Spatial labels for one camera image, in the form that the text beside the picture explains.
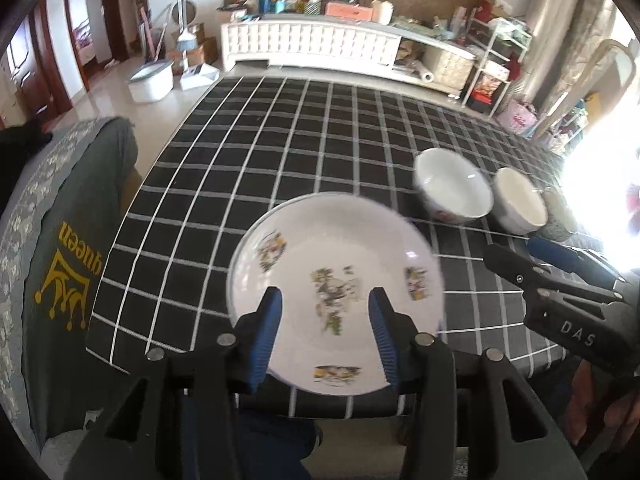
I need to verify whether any white mop bucket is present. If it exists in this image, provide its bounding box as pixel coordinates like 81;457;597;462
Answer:
127;60;176;104

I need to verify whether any white tufted TV cabinet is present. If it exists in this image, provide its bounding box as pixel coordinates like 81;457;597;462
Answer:
220;14;478;98

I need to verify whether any white wire shelf rack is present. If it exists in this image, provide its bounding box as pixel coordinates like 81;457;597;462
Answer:
460;7;533;116

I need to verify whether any person's right hand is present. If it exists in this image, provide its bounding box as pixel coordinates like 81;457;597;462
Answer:
567;360;640;448

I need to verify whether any white standing air conditioner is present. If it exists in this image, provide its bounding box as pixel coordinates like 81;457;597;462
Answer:
520;0;583;106

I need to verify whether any grey blanket with yellow crown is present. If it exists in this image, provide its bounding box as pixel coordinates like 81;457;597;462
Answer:
0;117;138;456

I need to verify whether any black flower patterned bowl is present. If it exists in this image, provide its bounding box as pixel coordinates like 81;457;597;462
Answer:
540;187;581;243

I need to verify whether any plain cream bowl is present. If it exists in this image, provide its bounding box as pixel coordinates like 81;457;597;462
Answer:
491;166;549;235

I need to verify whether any black checked tablecloth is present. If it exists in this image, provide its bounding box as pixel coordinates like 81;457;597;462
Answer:
85;77;601;418

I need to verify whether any pink flamingo bag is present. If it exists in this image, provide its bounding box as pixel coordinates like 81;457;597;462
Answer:
495;99;538;136

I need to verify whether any animal print white plate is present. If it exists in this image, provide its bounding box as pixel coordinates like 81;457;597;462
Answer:
226;191;446;397

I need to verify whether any grey broom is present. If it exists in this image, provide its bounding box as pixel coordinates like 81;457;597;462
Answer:
172;0;201;68

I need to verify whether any person's left leg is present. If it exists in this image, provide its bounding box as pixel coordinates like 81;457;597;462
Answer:
180;400;321;480

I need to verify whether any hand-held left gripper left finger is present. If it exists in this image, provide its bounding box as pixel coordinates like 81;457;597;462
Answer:
65;286;283;480

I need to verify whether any pink box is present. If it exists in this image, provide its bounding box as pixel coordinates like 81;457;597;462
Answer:
325;1;376;20

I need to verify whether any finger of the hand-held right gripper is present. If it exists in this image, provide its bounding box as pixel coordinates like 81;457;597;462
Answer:
482;244;626;307
525;236;626;291

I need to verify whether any white dustpan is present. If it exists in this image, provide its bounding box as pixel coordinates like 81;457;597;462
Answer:
179;64;219;92

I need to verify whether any white bowl with floral base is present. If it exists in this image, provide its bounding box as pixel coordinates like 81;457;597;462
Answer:
414;148;495;226

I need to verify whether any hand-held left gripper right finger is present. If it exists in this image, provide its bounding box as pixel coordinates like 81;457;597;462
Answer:
367;286;588;480

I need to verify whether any black garment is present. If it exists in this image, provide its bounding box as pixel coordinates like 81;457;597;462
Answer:
0;120;53;211

